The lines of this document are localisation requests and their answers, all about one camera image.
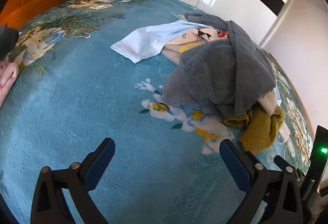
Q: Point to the folded pink plush blanket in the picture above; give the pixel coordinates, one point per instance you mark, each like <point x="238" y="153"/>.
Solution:
<point x="6" y="80"/>

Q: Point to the teal floral blanket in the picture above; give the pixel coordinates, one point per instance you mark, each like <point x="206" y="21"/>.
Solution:
<point x="76" y="98"/>

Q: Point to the dark grey plush cloth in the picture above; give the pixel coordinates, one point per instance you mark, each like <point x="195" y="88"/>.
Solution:
<point x="7" y="39"/>

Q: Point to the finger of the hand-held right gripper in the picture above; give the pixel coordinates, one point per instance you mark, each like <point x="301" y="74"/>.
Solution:
<point x="280" y="162"/>

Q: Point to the mustard knitted sweater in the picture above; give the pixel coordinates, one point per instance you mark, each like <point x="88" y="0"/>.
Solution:
<point x="258" y="129"/>

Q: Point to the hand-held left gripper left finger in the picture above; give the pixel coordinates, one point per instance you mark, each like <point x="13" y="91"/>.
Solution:
<point x="98" y="170"/>

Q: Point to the white cloth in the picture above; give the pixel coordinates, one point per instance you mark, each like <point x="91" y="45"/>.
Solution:
<point x="269" y="102"/>

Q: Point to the light blue printed shirt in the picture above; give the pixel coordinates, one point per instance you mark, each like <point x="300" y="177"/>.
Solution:
<point x="146" y="42"/>

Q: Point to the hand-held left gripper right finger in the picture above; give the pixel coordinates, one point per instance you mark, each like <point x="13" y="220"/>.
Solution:
<point x="233" y="165"/>

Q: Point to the grey fleece pants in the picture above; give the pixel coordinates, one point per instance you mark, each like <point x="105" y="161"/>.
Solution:
<point x="217" y="67"/>

